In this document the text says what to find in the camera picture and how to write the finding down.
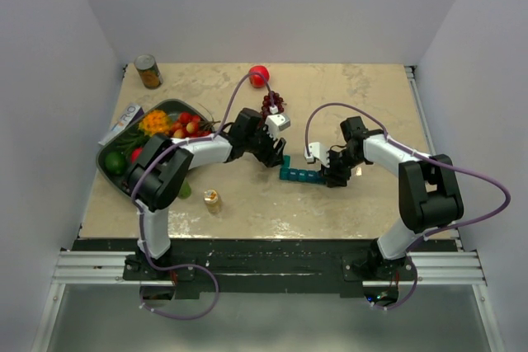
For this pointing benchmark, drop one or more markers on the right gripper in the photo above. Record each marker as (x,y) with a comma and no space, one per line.
(333,177)

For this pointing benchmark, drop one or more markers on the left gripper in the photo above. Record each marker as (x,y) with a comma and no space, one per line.
(271,157)

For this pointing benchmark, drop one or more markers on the teal weekly pill organizer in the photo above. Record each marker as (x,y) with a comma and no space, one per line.
(288,173)

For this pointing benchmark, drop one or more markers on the clear pill bottle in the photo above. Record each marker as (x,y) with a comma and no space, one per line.
(213,201)

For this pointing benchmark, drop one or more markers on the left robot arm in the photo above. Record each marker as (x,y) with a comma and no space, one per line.
(157,176)

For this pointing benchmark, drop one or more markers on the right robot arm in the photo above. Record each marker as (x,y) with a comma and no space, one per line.
(429,196)

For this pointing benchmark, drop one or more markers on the red grape bunch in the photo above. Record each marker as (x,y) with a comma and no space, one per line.
(272,104)

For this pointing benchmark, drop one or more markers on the red apple on table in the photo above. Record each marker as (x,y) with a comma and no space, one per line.
(259,76)

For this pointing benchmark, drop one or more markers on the red cherry bunch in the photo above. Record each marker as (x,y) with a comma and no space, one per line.
(188,125)

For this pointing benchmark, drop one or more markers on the green bottle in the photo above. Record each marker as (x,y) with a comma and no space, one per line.
(185,190)

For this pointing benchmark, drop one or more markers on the dark grey tray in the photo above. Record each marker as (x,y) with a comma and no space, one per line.
(131,138)

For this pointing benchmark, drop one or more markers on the orange flower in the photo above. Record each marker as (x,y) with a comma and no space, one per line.
(156,122)

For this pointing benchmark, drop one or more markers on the red apple in tray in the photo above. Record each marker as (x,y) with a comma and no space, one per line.
(135,154)

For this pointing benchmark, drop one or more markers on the white toothpaste box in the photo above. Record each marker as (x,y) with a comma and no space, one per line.
(131,113)

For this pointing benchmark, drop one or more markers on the tin can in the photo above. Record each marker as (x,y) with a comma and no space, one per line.
(148,71)

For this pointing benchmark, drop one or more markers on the green lime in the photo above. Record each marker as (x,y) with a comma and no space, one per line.
(115,163)

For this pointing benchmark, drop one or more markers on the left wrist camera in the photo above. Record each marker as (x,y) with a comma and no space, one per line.
(277,123)

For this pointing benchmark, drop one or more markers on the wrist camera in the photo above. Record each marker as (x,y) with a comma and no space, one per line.
(277,123)
(317,152)

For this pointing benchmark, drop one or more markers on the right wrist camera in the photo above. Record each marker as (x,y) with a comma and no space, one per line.
(317,152)

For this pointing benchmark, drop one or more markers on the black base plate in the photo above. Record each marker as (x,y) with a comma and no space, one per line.
(195,266)

